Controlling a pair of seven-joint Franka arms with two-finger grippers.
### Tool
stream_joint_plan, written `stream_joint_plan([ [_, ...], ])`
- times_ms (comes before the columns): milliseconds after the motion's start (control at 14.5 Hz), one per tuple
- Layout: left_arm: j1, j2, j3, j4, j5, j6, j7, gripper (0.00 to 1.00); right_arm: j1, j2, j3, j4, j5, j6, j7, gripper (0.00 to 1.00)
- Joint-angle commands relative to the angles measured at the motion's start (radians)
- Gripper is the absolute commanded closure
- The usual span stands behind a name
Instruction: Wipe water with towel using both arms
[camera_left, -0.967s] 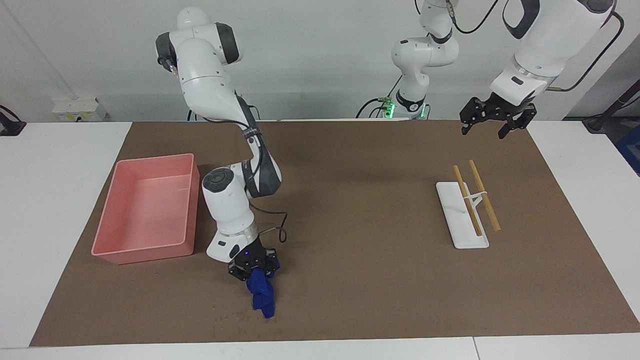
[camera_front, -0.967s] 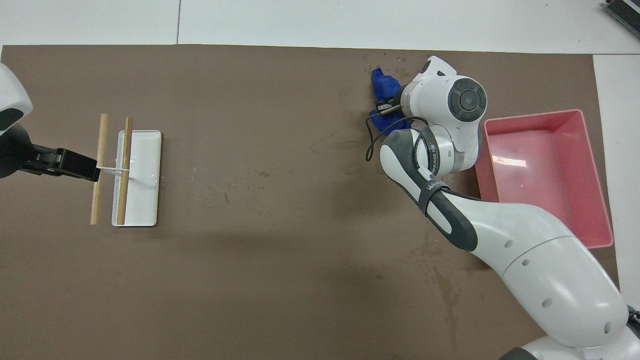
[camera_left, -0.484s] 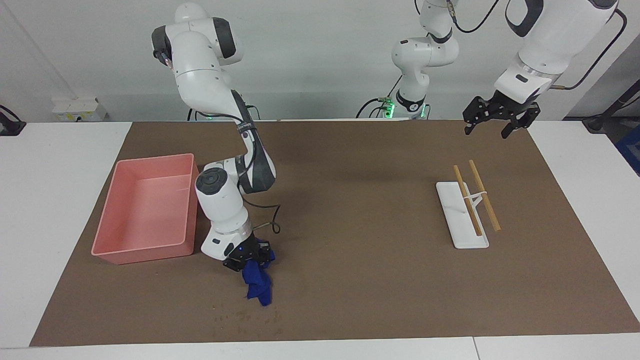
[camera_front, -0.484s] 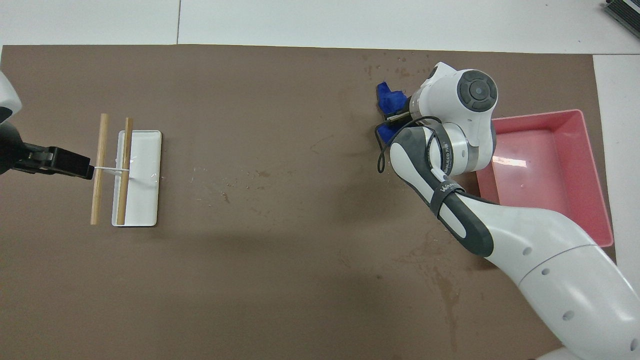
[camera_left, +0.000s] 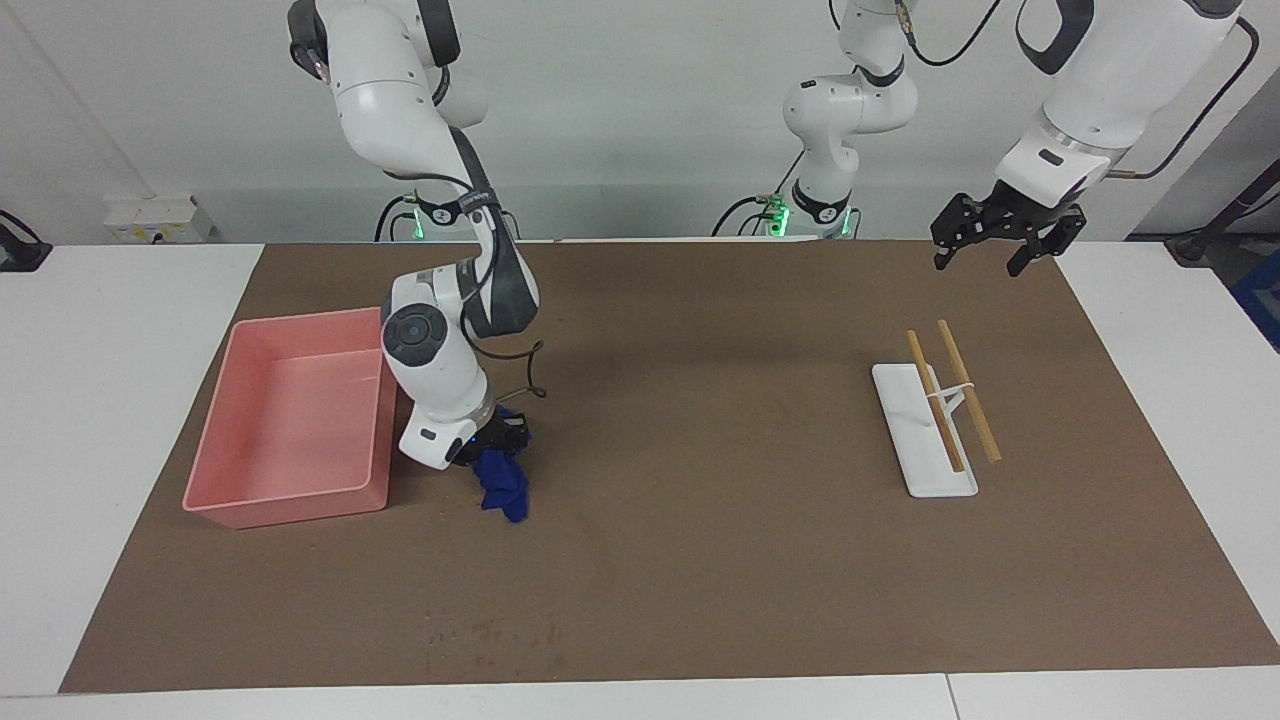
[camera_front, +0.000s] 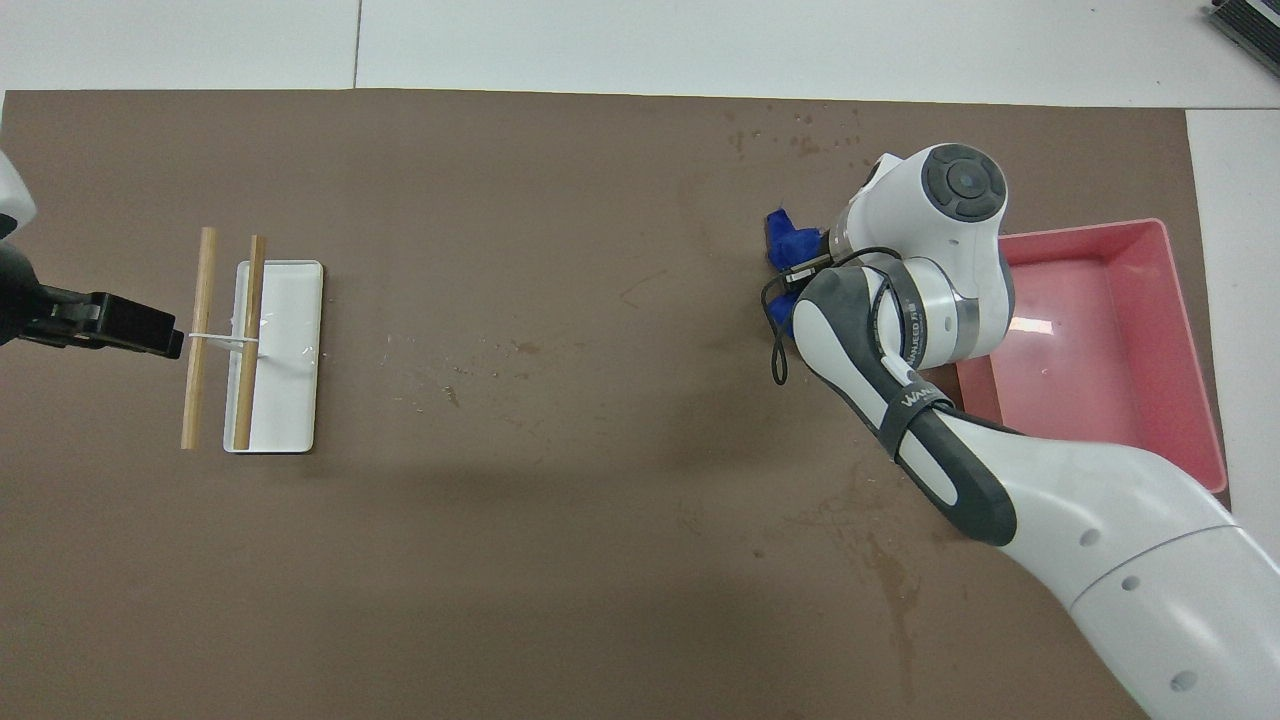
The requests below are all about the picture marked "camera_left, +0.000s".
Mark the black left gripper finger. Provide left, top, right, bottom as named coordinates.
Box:
left=1007, top=205, right=1088, bottom=278
left=930, top=195, right=993, bottom=271

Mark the blue cloth towel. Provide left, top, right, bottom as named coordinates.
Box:
left=474, top=448, right=531, bottom=524

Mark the wooden rack rod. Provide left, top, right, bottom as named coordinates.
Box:
left=937, top=319, right=1003, bottom=464
left=906, top=330, right=965, bottom=474

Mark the pink plastic bin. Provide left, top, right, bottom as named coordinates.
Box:
left=182, top=306, right=401, bottom=530

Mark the brown table mat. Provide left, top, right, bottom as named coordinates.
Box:
left=58, top=238, right=1280, bottom=694

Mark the blue box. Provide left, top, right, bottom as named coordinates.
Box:
left=1232, top=250, right=1280, bottom=353

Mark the white power strip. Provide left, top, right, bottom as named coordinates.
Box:
left=103, top=195, right=214, bottom=244

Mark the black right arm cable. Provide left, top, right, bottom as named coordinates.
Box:
left=385, top=170, right=549, bottom=403

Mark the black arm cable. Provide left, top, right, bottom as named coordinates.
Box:
left=385, top=170, right=549, bottom=403
left=903, top=0, right=1259, bottom=181

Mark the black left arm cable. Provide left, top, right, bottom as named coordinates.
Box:
left=903, top=0, right=1259, bottom=181

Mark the black left base cable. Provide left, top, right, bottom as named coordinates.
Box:
left=712, top=150, right=806, bottom=239

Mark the black base cable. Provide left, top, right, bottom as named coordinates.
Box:
left=376, top=193, right=419, bottom=243
left=712, top=150, right=806, bottom=239

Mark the black right base cable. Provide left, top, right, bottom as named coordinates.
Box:
left=376, top=193, right=419, bottom=243

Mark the black clamp mount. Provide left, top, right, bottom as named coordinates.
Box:
left=0, top=210, right=53, bottom=273

